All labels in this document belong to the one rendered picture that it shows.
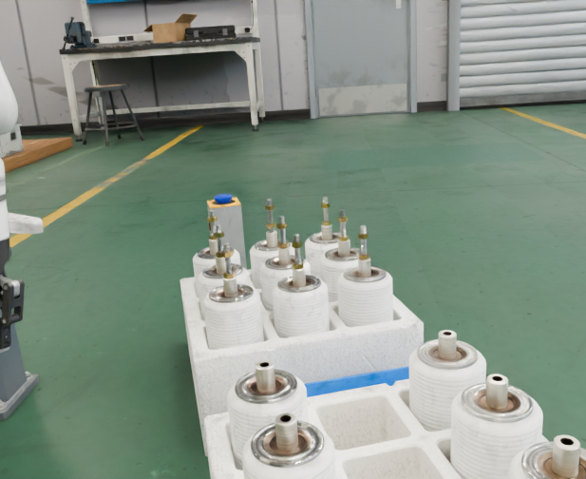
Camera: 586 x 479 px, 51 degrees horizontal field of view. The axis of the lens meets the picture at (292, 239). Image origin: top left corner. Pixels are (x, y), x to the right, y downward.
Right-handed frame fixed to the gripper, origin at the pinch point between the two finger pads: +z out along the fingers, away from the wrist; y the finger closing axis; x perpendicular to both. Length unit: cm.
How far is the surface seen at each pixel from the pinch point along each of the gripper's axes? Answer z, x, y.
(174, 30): -87, 400, -255
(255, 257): -3, 52, 14
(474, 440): 0, 7, 65
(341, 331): 3, 37, 39
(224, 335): 3.6, 26.9, 22.6
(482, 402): -3, 11, 65
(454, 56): -83, 530, -43
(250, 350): 5.1, 26.8, 27.5
